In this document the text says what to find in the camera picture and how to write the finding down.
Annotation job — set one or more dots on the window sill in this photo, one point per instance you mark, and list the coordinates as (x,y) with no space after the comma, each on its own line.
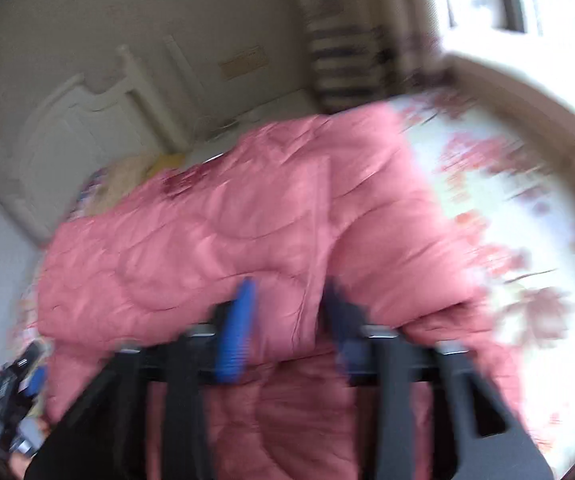
(532,95)

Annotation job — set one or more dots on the patterned pillow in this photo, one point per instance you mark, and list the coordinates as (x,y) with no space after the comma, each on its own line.
(85,195)

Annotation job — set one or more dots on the floral bed sheet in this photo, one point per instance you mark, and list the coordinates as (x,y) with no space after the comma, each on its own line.
(497,185)

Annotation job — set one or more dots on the pale fluffy pillow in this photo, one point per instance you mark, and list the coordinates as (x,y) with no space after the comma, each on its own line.
(122,180)

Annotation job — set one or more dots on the yellow pillow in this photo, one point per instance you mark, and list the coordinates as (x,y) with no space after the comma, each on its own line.
(167,165)

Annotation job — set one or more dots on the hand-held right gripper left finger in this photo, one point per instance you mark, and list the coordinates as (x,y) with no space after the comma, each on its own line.
(236,332)

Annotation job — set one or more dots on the white bed headboard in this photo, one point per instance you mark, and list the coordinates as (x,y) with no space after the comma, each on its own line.
(67,125)

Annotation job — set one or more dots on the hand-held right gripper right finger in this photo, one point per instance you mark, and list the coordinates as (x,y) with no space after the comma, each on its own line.
(346,347)

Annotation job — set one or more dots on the striped printed curtain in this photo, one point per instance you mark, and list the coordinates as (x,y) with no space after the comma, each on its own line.
(340,60)

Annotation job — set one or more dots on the white nightstand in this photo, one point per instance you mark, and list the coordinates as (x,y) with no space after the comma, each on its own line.
(267,117)

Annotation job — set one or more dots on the wall socket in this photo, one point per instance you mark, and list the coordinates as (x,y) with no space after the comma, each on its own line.
(242,62)

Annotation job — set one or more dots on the pink quilted blanket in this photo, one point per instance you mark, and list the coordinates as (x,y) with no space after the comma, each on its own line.
(247,210)

